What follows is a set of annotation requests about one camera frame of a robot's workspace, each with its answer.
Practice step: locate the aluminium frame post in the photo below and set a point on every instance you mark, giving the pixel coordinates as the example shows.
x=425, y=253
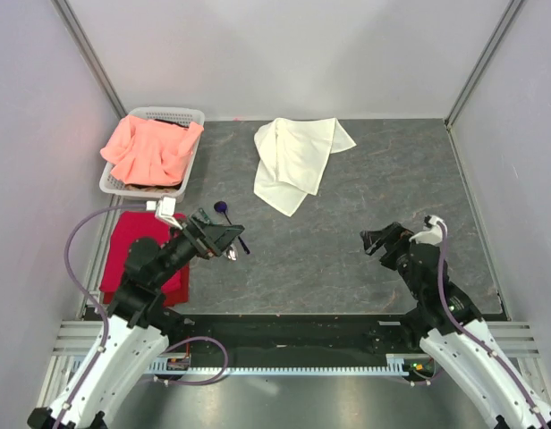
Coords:
x=80, y=39
x=506, y=20

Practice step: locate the purple handled spoon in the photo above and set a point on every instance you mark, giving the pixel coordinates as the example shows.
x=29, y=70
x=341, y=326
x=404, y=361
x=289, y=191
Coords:
x=221, y=207

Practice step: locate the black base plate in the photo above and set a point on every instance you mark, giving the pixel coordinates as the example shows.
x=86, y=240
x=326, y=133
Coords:
x=377, y=334

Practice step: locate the slotted cable duct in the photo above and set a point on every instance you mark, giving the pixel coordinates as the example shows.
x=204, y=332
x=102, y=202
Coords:
x=395, y=366

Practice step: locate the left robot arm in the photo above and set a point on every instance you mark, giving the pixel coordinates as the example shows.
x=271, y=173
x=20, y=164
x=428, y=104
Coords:
x=137, y=327

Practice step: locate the green handled metal spoon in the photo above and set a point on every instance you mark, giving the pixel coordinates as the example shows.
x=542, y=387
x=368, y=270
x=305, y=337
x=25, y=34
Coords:
x=231, y=252

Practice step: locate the white plastic basket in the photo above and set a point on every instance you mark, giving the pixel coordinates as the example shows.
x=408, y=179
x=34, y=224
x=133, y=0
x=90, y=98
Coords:
x=180, y=118

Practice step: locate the salmon pink cloth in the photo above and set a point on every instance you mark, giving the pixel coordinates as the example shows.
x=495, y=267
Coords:
x=150, y=152

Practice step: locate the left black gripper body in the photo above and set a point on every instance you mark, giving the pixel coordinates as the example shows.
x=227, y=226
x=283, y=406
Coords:
x=199, y=242

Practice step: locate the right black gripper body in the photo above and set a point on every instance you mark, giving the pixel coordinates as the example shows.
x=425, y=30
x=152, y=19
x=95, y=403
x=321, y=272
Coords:
x=398, y=248

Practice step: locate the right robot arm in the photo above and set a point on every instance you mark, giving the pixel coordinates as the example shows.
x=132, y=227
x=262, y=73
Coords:
x=448, y=326

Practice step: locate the right aluminium frame post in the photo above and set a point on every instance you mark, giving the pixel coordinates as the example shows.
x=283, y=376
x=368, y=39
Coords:
x=506, y=20

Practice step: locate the left aluminium frame post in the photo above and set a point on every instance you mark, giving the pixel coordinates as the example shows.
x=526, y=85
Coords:
x=80, y=39

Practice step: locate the white cloth napkin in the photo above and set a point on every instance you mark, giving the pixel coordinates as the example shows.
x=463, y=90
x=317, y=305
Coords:
x=293, y=156

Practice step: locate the red folded cloth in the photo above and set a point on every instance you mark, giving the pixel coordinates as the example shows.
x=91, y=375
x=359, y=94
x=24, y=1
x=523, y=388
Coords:
x=130, y=227

